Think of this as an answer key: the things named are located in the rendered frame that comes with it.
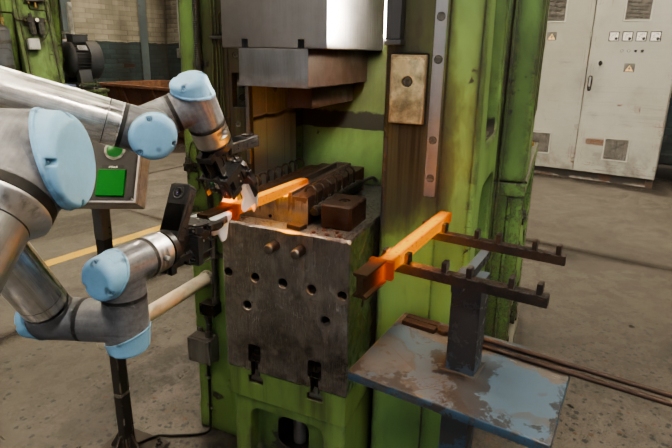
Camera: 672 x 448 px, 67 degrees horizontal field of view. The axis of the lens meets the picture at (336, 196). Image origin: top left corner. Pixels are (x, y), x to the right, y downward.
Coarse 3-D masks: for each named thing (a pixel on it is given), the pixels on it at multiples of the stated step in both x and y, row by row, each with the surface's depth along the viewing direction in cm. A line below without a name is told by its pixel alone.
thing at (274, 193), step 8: (288, 184) 138; (296, 184) 140; (264, 192) 128; (272, 192) 129; (280, 192) 132; (240, 200) 120; (264, 200) 125; (272, 200) 129; (216, 208) 111; (224, 208) 111; (232, 208) 113; (240, 208) 116; (200, 216) 106; (208, 216) 106; (232, 216) 114
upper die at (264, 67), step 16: (240, 48) 130; (256, 48) 129; (272, 48) 127; (288, 48) 125; (240, 64) 132; (256, 64) 130; (272, 64) 128; (288, 64) 126; (304, 64) 125; (320, 64) 130; (336, 64) 139; (352, 64) 150; (240, 80) 133; (256, 80) 131; (272, 80) 129; (288, 80) 127; (304, 80) 126; (320, 80) 131; (336, 80) 141; (352, 80) 152
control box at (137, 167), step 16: (96, 144) 141; (96, 160) 140; (112, 160) 140; (128, 160) 140; (144, 160) 144; (96, 176) 139; (128, 176) 139; (144, 176) 144; (128, 192) 138; (144, 192) 144; (80, 208) 144; (96, 208) 144; (112, 208) 144; (128, 208) 144; (144, 208) 145
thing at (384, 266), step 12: (444, 216) 119; (420, 228) 111; (432, 228) 111; (408, 240) 104; (420, 240) 105; (396, 252) 97; (372, 264) 89; (384, 264) 91; (396, 264) 95; (360, 276) 85; (372, 276) 88; (384, 276) 92; (360, 288) 85; (372, 288) 88
